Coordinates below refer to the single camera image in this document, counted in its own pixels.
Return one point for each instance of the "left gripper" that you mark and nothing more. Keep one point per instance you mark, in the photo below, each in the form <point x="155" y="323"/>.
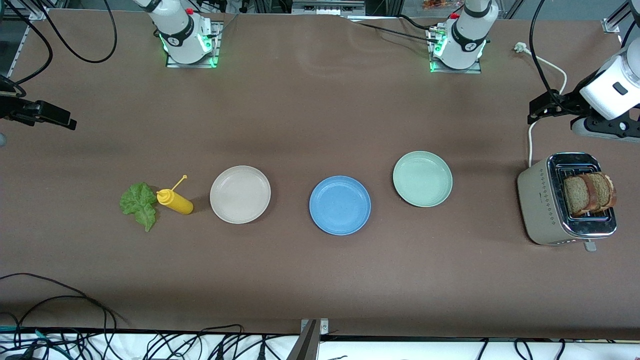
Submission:
<point x="568" y="104"/>

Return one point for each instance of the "brown bread slice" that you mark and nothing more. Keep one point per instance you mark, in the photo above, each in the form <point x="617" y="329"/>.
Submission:
<point x="576" y="196"/>
<point x="605" y="190"/>

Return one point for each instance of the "green lettuce leaf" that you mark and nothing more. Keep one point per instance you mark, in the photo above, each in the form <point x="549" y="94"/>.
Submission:
<point x="139" y="202"/>

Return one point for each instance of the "pale green round plate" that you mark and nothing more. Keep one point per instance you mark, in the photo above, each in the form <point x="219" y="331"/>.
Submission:
<point x="422" y="179"/>

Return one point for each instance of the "beige round plate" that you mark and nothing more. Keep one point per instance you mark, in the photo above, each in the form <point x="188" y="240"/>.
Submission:
<point x="240" y="195"/>

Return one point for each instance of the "blue round plate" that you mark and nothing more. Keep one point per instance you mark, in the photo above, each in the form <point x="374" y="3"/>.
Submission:
<point x="340" y="206"/>

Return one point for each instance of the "beige and chrome toaster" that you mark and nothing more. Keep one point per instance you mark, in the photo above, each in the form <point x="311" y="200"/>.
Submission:
<point x="537" y="200"/>

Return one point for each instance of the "yellow mustard squeeze bottle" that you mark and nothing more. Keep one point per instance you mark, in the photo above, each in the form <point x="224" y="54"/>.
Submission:
<point x="177" y="202"/>

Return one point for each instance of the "orange packaged item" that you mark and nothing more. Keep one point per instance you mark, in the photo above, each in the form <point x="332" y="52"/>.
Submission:
<point x="437" y="4"/>

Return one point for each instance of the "grey metal box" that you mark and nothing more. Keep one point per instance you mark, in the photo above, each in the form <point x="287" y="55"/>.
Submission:
<point x="327" y="7"/>

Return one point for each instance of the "grey metal bar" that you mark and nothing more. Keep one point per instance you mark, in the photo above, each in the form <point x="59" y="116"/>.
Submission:
<point x="306" y="345"/>

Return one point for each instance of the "perforated aluminium frame profile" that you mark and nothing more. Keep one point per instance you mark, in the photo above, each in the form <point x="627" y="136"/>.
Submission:
<point x="20" y="47"/>

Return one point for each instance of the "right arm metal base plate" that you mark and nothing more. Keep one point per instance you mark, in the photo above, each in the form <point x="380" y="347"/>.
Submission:
<point x="192" y="65"/>

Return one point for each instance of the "silver table edge bracket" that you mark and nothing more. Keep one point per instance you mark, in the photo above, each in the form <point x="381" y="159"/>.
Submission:
<point x="324" y="326"/>

